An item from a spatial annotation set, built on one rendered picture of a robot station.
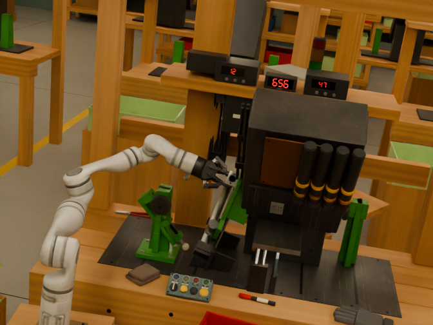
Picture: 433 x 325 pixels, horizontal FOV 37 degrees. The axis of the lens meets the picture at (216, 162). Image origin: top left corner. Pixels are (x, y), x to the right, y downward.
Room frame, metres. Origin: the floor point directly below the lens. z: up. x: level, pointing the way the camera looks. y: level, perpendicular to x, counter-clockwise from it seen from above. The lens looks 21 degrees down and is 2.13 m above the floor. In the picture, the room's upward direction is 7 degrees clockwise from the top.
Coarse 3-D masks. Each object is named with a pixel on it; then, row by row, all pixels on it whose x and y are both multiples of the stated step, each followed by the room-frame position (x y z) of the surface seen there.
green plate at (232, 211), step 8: (240, 184) 2.12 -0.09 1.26; (232, 192) 2.23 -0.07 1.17; (240, 192) 2.13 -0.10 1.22; (232, 200) 2.12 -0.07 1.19; (240, 200) 2.13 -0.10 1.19; (232, 208) 2.13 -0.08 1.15; (240, 208) 2.13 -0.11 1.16; (224, 216) 2.12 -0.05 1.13; (232, 216) 2.13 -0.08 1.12; (240, 216) 2.13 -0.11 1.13
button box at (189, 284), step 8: (176, 280) 1.95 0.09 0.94; (192, 280) 1.95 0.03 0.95; (200, 280) 1.96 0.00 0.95; (208, 280) 1.96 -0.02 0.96; (168, 288) 1.92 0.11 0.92; (200, 288) 1.93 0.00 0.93; (208, 288) 1.93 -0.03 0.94; (176, 296) 1.91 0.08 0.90; (184, 296) 1.91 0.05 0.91; (192, 296) 1.91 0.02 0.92; (200, 296) 1.91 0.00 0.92; (208, 296) 1.91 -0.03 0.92
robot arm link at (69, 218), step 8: (64, 208) 1.85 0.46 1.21; (72, 208) 1.86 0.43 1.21; (80, 208) 1.88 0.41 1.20; (56, 216) 1.82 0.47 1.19; (64, 216) 1.81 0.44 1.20; (72, 216) 1.83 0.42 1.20; (80, 216) 1.85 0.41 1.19; (56, 224) 1.76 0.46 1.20; (64, 224) 1.79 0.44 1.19; (72, 224) 1.81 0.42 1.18; (80, 224) 1.84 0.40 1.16; (48, 232) 1.71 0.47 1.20; (56, 232) 1.73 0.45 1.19; (64, 232) 1.78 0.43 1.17; (72, 232) 1.81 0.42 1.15; (48, 240) 1.66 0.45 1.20; (48, 248) 1.64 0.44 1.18; (40, 256) 1.63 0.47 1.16; (48, 256) 1.63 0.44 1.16; (48, 264) 1.63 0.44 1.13
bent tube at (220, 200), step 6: (228, 174) 2.24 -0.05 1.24; (228, 180) 2.23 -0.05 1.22; (234, 180) 2.26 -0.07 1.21; (234, 186) 2.22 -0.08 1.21; (222, 192) 2.30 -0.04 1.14; (228, 192) 2.29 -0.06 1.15; (222, 198) 2.30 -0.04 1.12; (216, 204) 2.29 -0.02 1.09; (222, 204) 2.29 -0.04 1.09; (216, 210) 2.27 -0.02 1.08; (216, 216) 2.25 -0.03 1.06; (204, 234) 2.19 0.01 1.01; (204, 240) 2.17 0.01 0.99
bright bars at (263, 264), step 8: (256, 256) 2.04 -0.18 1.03; (264, 256) 2.04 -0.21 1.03; (256, 264) 2.01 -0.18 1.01; (264, 264) 2.02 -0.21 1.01; (256, 272) 2.00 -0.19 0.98; (264, 272) 2.00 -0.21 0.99; (248, 280) 2.01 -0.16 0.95; (256, 280) 2.00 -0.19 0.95; (264, 280) 2.00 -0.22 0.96; (248, 288) 2.01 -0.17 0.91; (256, 288) 2.00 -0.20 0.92
